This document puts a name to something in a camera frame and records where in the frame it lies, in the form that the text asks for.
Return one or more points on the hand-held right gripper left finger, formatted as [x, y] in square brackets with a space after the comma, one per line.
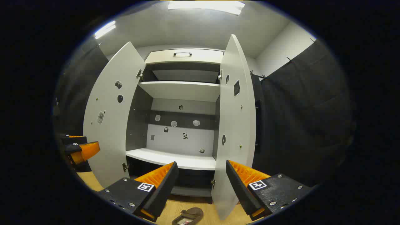
[162, 190]

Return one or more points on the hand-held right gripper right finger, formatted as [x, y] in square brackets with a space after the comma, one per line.
[240, 190]

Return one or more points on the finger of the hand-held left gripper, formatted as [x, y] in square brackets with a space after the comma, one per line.
[73, 139]
[87, 151]

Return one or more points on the white shoe cabinet door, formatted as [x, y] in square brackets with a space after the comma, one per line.
[234, 125]
[109, 140]

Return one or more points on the brown fuzzy shoe with bow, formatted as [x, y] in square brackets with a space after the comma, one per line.
[190, 214]

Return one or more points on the white shoe cabinet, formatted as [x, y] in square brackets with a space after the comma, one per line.
[181, 140]

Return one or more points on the metal door hinge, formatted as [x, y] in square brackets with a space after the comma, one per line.
[220, 74]
[212, 183]
[139, 74]
[125, 167]

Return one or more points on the white cabinet drawer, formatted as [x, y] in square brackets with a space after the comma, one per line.
[162, 57]

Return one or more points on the black backdrop cloth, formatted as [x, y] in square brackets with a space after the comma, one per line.
[306, 118]
[78, 93]

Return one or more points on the narrow ceiling light strip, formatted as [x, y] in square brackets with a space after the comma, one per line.
[104, 29]

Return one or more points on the wide ceiling light panel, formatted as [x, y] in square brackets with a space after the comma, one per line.
[206, 7]

